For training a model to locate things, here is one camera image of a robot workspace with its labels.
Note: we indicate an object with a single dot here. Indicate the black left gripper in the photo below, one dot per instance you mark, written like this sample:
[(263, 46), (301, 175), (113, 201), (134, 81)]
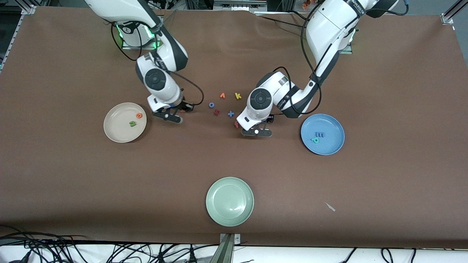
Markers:
[(271, 118)]

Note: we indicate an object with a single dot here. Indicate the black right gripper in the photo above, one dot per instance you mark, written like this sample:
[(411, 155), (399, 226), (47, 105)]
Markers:
[(184, 107)]

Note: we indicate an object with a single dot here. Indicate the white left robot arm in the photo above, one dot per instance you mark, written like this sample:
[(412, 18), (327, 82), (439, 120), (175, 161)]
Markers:
[(325, 29)]

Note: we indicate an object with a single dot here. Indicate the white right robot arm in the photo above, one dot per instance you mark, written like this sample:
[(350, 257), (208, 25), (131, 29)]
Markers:
[(120, 9)]

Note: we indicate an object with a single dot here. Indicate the brown table cover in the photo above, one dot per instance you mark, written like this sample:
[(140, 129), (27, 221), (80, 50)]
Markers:
[(234, 164)]

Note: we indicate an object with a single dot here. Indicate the blue plate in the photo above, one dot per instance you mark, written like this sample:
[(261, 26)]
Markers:
[(331, 142)]

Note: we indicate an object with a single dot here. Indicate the beige plate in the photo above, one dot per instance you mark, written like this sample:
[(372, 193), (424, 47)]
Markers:
[(119, 128)]

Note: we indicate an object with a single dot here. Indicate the green plate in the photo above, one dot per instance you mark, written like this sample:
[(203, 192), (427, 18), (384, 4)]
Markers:
[(229, 201)]

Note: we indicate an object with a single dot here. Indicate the white paper scrap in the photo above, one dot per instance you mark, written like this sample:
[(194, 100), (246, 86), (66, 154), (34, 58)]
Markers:
[(330, 206)]

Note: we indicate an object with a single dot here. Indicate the grey metal box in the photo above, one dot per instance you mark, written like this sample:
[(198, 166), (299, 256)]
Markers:
[(239, 5)]

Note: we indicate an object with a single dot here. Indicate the small orange object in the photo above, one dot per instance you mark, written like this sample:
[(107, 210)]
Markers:
[(306, 3)]

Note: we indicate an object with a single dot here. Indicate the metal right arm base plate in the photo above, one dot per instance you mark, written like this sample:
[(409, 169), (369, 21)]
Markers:
[(128, 48)]

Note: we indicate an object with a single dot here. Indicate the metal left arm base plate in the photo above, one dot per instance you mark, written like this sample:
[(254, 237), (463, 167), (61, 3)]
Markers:
[(347, 50)]

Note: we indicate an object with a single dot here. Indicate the black frame post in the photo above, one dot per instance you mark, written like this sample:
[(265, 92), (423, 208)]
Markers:
[(199, 3), (279, 4)]

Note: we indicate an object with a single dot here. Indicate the grey metal camera bracket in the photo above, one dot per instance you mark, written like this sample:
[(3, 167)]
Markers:
[(227, 252)]

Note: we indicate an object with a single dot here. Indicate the aluminium frame profile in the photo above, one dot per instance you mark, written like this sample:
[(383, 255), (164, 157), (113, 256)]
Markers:
[(27, 10), (448, 17)]

